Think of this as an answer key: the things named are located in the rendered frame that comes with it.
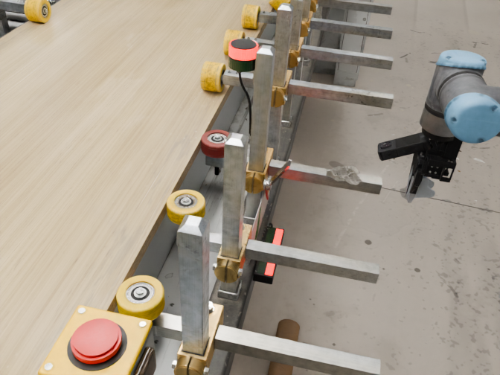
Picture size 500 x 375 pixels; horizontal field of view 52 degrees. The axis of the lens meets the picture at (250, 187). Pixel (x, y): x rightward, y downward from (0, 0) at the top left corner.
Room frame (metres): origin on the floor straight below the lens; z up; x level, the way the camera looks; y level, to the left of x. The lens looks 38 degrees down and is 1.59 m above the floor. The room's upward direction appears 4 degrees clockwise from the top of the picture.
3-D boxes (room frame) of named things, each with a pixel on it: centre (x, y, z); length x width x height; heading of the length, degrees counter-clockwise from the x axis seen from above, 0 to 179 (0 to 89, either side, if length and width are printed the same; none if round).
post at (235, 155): (0.75, 0.03, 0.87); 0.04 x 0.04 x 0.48; 80
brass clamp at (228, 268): (0.77, 0.03, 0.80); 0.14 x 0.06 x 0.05; 170
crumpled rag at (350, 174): (1.00, -0.23, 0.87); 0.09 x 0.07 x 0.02; 80
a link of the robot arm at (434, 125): (0.97, -0.40, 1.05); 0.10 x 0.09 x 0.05; 170
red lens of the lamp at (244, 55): (1.00, 0.03, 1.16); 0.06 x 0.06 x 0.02
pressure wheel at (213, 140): (1.05, 0.09, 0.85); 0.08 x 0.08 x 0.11
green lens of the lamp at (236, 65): (1.00, 0.03, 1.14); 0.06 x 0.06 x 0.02
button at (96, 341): (0.24, 0.12, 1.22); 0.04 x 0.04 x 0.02
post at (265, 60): (0.99, -0.01, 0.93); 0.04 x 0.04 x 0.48; 80
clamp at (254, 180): (1.01, -0.01, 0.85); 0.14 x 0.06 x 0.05; 170
